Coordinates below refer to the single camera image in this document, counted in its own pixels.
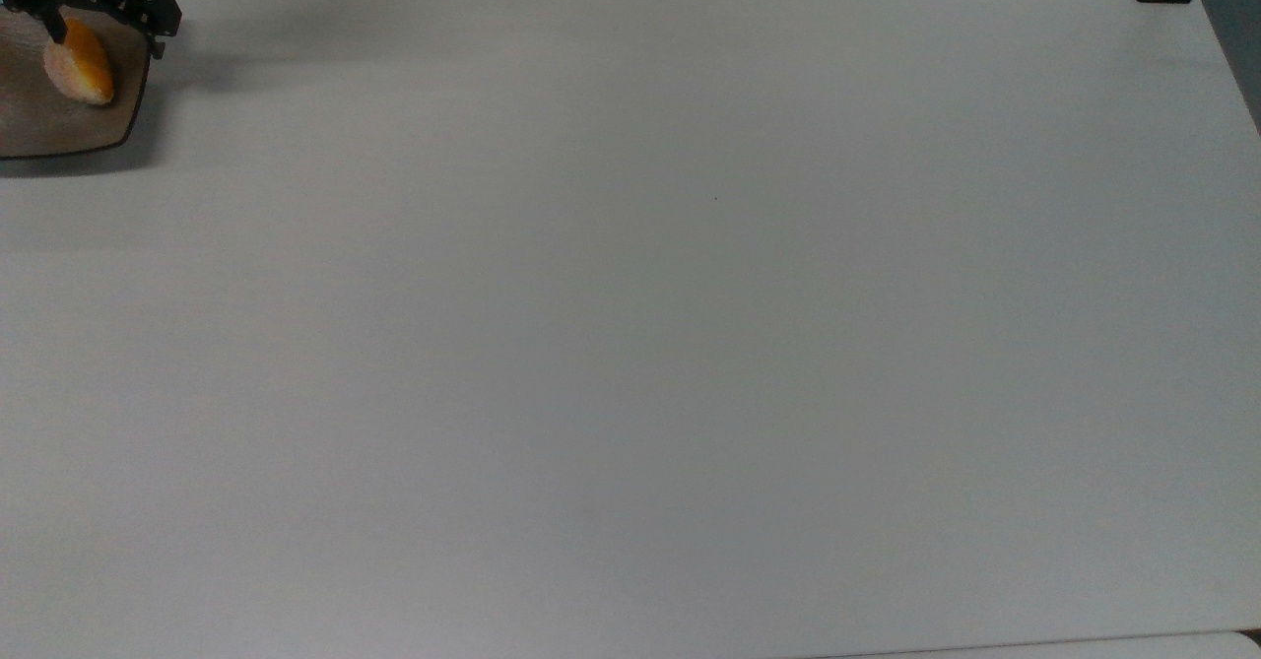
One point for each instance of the orange sugared bread roll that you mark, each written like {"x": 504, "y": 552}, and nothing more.
{"x": 79, "y": 63}

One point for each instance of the brown ceramic plate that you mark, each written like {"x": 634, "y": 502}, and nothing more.
{"x": 49, "y": 122}

